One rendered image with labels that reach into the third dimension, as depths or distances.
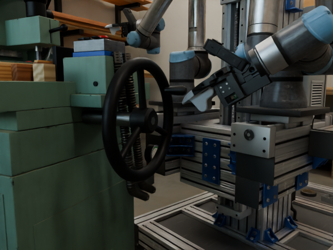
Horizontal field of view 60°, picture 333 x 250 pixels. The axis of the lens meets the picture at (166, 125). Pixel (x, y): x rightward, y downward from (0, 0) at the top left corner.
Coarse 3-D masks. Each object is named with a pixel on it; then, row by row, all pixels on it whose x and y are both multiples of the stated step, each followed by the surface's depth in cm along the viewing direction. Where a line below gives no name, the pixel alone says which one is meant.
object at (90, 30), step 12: (60, 0) 334; (108, 0) 383; (120, 0) 383; (132, 0) 383; (144, 0) 391; (60, 12) 282; (120, 12) 416; (60, 24) 295; (72, 24) 303; (84, 24) 313; (96, 24) 320; (108, 24) 334; (60, 36) 335; (108, 36) 365; (120, 36) 368; (144, 72) 392
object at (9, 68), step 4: (0, 68) 70; (4, 68) 71; (8, 68) 72; (0, 72) 70; (4, 72) 71; (8, 72) 72; (0, 76) 70; (4, 76) 71; (8, 76) 72; (0, 80) 70; (4, 80) 71; (8, 80) 72
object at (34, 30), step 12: (12, 24) 79; (24, 24) 77; (36, 24) 75; (48, 24) 77; (12, 36) 79; (24, 36) 77; (36, 36) 75; (48, 36) 77; (24, 48) 86; (36, 48) 79
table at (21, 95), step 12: (0, 84) 54; (12, 84) 56; (24, 84) 59; (36, 84) 61; (48, 84) 64; (60, 84) 67; (72, 84) 70; (0, 96) 54; (12, 96) 57; (24, 96) 59; (36, 96) 61; (48, 96) 64; (60, 96) 67; (72, 96) 70; (84, 96) 68; (96, 96) 66; (0, 108) 55; (12, 108) 57; (24, 108) 59; (36, 108) 62; (48, 108) 65
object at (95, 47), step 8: (88, 40) 69; (96, 40) 68; (104, 40) 67; (112, 40) 70; (80, 48) 71; (88, 48) 70; (96, 48) 69; (104, 48) 68; (112, 48) 70; (120, 48) 73; (80, 56) 71; (88, 56) 70
